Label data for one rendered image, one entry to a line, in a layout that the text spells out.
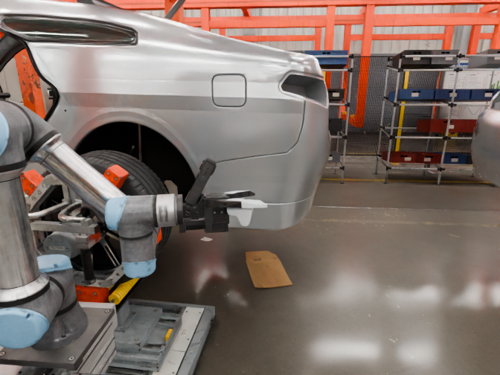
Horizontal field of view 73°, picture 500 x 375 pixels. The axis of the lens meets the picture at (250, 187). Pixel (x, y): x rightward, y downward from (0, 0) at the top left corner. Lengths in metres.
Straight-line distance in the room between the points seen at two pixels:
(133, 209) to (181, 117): 1.05
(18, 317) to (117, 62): 1.32
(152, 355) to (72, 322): 0.97
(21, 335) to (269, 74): 1.34
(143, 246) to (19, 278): 0.27
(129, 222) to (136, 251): 0.07
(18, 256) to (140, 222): 0.26
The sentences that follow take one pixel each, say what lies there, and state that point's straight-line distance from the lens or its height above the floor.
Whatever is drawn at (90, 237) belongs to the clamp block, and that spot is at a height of 0.94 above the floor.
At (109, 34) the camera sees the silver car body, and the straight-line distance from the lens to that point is 1.97.
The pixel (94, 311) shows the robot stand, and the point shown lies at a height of 0.82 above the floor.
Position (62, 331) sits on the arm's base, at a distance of 1.12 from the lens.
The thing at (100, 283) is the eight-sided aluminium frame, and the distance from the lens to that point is 1.80.
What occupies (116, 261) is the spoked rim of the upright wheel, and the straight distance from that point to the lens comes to 1.82.
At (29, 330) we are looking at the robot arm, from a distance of 0.93.
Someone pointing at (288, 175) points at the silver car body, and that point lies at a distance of 1.72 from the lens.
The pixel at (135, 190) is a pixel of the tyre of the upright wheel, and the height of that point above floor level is 1.04.
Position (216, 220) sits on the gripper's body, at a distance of 0.78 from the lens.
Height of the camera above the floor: 1.49
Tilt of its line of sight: 17 degrees down
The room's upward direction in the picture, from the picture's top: straight up
